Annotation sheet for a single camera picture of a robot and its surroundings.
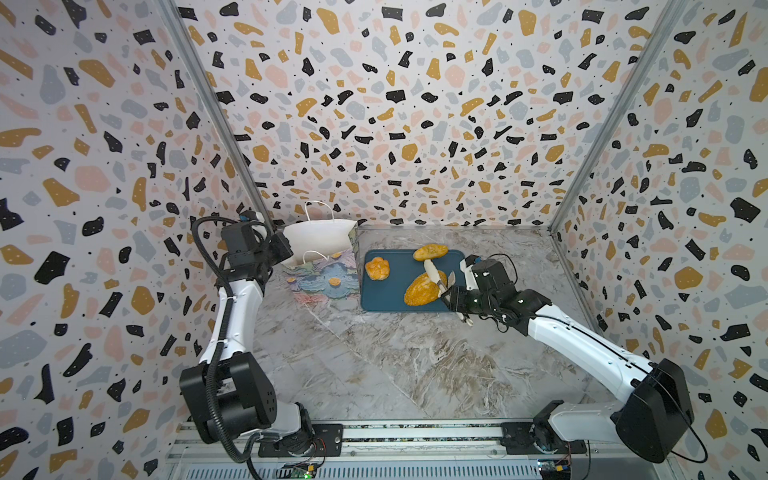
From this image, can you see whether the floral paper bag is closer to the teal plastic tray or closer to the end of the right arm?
the teal plastic tray

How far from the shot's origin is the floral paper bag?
0.82 m

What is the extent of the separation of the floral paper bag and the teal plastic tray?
2.2 inches

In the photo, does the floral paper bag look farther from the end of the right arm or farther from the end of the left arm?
the end of the right arm

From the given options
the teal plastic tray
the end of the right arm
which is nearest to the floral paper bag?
the teal plastic tray

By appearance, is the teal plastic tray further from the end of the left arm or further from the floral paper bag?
the end of the left arm

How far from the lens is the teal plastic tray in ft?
3.26

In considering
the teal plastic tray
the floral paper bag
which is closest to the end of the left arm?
the floral paper bag
